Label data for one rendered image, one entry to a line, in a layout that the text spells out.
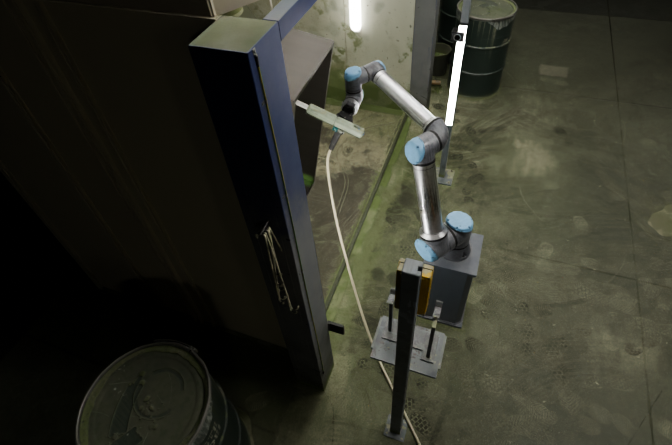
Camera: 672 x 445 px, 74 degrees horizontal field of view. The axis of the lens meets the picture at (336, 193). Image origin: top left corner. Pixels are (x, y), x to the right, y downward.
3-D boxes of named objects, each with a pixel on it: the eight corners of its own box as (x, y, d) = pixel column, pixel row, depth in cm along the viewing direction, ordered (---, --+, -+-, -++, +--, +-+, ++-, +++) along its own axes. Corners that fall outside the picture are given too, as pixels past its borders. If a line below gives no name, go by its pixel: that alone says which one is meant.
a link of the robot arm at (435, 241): (456, 253, 248) (444, 133, 209) (433, 269, 241) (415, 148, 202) (437, 241, 259) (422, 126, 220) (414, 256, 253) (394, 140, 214)
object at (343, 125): (352, 155, 242) (367, 126, 224) (349, 161, 238) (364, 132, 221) (271, 116, 240) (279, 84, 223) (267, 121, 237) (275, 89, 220)
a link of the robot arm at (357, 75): (357, 62, 242) (358, 82, 251) (340, 69, 238) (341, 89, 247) (368, 68, 236) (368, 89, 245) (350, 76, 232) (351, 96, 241)
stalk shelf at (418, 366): (369, 358, 209) (369, 356, 208) (383, 316, 224) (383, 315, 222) (435, 379, 200) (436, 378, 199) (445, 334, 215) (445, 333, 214)
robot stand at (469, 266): (468, 291, 317) (483, 235, 271) (461, 329, 298) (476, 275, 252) (425, 279, 326) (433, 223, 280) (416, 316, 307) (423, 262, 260)
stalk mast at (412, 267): (389, 431, 258) (401, 271, 140) (392, 421, 261) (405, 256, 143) (399, 435, 256) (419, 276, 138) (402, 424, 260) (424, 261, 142)
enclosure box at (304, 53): (236, 225, 304) (226, 79, 213) (272, 167, 343) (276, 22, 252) (283, 242, 300) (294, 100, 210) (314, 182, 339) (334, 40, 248)
